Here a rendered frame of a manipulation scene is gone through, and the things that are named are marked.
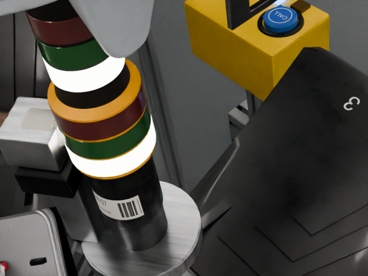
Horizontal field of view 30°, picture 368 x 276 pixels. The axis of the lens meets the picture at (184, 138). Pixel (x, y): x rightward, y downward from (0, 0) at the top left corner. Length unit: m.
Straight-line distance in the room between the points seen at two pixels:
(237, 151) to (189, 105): 1.02
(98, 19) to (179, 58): 1.20
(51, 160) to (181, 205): 0.09
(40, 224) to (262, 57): 0.45
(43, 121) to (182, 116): 1.22
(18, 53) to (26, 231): 0.11
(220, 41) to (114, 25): 0.61
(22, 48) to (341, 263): 0.26
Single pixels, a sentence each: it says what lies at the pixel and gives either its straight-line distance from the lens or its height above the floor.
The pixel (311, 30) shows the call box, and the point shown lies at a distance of 0.83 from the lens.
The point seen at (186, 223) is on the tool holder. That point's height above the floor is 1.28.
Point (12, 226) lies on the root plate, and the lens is 0.43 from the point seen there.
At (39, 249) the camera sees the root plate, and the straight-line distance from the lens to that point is 0.42.
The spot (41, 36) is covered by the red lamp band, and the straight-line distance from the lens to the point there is 0.28.
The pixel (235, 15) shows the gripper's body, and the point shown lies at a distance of 0.30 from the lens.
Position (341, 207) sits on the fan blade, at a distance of 0.52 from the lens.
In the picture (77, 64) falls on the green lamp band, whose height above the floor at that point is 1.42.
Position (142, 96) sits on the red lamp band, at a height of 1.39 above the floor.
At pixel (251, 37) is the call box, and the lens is 0.82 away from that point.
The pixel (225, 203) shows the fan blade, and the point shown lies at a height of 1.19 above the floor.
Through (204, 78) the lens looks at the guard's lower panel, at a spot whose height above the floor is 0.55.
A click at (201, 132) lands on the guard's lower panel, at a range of 1.64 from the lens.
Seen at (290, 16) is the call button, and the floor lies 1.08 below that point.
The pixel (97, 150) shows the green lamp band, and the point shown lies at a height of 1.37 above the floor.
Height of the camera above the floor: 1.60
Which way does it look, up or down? 48 degrees down
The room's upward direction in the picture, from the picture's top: 12 degrees counter-clockwise
